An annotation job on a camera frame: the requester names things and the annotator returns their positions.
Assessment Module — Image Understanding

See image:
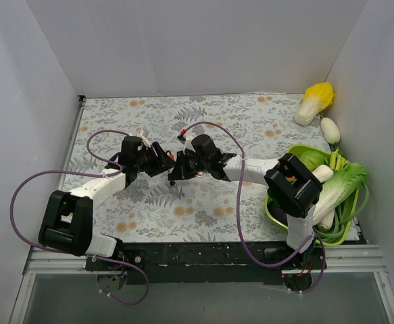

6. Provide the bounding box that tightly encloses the orange black padlock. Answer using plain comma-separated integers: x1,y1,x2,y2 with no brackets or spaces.
166,150,175,161

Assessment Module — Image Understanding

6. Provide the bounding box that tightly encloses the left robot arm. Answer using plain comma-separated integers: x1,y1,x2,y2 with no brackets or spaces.
39,136,175,270

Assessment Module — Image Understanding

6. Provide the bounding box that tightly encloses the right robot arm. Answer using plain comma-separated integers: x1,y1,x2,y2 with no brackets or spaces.
168,131,322,269

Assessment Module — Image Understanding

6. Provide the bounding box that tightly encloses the floral table mat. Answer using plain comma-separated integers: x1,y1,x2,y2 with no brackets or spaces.
63,93,328,242

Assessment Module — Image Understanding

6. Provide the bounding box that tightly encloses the purple eggplant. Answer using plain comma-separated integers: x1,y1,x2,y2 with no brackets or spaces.
269,207,288,225

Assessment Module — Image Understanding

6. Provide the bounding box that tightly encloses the green plastic basket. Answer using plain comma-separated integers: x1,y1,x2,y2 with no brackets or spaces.
264,144,360,246

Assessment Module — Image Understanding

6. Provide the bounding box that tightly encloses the green round cabbage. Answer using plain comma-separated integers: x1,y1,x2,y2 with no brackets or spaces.
299,150,326,171

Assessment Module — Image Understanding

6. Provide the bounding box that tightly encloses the white bok choy stalk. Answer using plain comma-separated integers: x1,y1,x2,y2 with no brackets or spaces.
312,165,334,183

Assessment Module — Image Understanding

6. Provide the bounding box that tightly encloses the yellow white napa cabbage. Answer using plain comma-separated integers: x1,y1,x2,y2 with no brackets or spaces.
294,82,335,126

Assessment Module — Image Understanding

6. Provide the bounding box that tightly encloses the white radish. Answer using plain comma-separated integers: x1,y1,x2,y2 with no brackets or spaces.
320,117,341,144

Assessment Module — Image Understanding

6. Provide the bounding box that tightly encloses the green leafy lettuce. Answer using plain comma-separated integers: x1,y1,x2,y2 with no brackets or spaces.
313,149,370,226

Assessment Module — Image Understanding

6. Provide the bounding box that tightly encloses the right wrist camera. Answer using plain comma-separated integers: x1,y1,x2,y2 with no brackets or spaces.
177,129,195,154

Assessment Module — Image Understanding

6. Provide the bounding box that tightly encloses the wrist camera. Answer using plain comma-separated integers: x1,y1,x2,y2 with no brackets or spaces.
177,129,195,154
138,129,152,148

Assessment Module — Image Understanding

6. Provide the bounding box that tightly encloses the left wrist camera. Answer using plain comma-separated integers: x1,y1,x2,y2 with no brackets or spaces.
138,129,152,148

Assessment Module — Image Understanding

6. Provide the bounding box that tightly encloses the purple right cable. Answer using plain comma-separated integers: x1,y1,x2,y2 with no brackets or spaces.
185,121,326,294

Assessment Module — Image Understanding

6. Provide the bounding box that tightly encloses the purple cable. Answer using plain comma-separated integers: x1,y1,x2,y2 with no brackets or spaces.
9,130,150,306
185,121,326,294

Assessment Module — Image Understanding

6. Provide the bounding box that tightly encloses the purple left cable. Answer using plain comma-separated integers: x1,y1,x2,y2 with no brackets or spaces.
9,130,150,306

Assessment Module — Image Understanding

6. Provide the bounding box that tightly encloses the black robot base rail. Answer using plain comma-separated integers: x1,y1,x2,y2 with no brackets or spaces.
84,241,328,288

